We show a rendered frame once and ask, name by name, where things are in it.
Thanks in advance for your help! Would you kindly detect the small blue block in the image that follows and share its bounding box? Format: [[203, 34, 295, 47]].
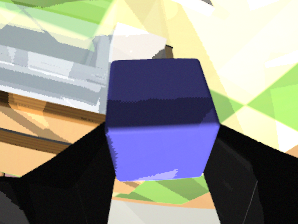
[[104, 57, 221, 181]]

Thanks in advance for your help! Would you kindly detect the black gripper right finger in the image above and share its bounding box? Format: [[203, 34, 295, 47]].
[[204, 124, 298, 224]]

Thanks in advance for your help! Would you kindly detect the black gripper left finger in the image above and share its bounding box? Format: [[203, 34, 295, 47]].
[[0, 121, 116, 224]]

